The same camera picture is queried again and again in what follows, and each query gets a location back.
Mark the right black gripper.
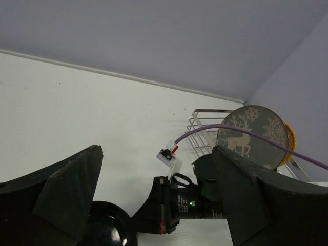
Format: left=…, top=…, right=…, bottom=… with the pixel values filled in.
left=131, top=176, right=199, bottom=235

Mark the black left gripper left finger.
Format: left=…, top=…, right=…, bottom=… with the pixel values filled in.
left=1, top=145, right=103, bottom=245

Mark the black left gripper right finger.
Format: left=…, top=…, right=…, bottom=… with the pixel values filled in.
left=212, top=146, right=327, bottom=245

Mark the round woven wicker plate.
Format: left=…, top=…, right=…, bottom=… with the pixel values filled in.
left=278, top=121, right=297, bottom=167

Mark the grey reindeer snowflake plate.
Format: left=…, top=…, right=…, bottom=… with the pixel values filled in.
left=216, top=105, right=290, bottom=170

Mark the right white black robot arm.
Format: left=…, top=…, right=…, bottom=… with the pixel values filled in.
left=127, top=146, right=327, bottom=245

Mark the black round plate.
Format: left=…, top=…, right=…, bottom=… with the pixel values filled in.
left=77, top=201, right=138, bottom=246

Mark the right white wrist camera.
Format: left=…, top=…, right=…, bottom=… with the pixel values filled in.
left=156, top=149, right=182, bottom=179

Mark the metal wire dish rack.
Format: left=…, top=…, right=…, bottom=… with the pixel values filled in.
left=187, top=109, right=312, bottom=182

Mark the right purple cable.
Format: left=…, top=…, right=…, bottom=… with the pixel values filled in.
left=174, top=124, right=328, bottom=170

